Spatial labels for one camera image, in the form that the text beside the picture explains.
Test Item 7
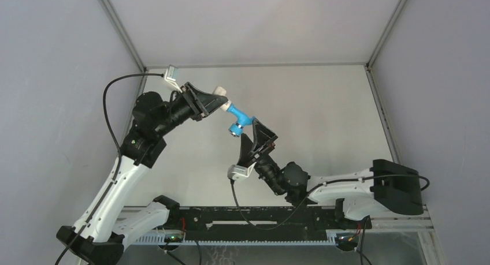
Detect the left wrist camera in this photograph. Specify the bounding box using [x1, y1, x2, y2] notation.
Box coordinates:
[164, 65, 182, 93]

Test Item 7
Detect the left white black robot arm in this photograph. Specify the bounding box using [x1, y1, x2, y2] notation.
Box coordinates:
[56, 83, 229, 264]

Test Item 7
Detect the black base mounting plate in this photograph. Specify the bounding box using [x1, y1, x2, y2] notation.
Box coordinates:
[154, 195, 372, 241]

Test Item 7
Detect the left black camera cable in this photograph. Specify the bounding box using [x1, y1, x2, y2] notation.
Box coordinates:
[53, 72, 165, 265]

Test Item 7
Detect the aluminium frame rail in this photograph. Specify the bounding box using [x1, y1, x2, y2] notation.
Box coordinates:
[86, 206, 435, 233]

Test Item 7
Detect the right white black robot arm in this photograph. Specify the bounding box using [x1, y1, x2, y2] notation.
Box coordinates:
[228, 118, 428, 228]

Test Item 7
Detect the right black camera cable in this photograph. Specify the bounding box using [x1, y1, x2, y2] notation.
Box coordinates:
[229, 173, 431, 231]

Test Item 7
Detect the black camera cable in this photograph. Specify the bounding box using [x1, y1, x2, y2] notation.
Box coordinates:
[53, 72, 165, 265]
[229, 173, 431, 231]

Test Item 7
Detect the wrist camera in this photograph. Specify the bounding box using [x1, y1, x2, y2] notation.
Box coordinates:
[164, 65, 182, 93]
[227, 162, 256, 182]

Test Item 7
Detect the white slotted cable duct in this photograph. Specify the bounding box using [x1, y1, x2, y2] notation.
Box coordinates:
[132, 233, 337, 246]

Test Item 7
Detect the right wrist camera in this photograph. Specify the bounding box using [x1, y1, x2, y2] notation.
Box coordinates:
[227, 162, 256, 182]

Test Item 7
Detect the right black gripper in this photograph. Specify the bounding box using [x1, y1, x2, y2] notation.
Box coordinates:
[237, 118, 285, 196]

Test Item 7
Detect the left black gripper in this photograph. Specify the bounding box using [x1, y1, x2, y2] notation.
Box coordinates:
[154, 82, 227, 137]

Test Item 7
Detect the blue plastic water faucet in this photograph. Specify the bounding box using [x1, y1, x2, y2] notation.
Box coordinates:
[227, 104, 255, 137]

